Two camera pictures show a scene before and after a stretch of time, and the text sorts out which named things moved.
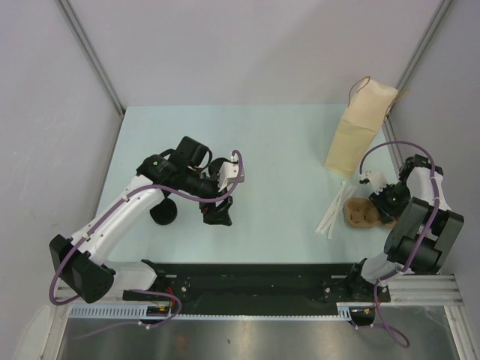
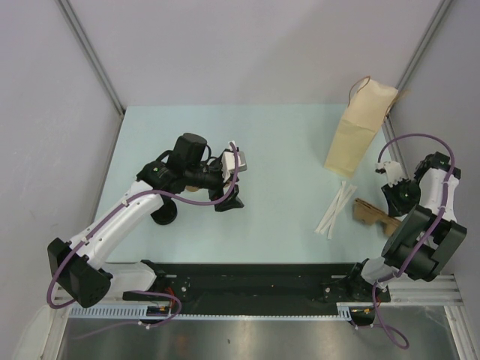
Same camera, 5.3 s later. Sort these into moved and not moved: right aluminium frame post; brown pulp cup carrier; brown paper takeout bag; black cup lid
Moved: brown pulp cup carrier
Not moved: brown paper takeout bag; right aluminium frame post; black cup lid
